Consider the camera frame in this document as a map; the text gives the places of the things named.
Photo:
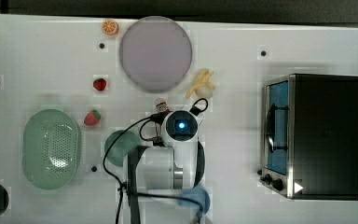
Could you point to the toy orange slice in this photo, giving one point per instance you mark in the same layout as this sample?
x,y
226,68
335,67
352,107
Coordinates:
x,y
110,27

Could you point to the green oval strainer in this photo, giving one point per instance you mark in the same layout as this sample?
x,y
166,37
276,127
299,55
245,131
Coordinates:
x,y
51,149

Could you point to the peeled toy banana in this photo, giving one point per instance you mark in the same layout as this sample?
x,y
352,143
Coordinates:
x,y
202,86

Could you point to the red green toy strawberry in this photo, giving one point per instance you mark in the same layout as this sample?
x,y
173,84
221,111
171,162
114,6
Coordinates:
x,y
92,118

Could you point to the black toaster oven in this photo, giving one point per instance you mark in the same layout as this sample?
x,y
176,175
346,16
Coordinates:
x,y
309,132

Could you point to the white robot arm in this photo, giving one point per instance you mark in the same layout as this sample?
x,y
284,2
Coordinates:
x,y
178,163

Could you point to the grey round plate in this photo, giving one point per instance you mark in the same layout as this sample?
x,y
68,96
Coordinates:
x,y
156,53

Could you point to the green metal mug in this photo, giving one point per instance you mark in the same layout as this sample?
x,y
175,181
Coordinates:
x,y
120,144

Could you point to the dark red toy strawberry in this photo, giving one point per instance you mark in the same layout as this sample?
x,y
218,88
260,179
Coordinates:
x,y
99,84

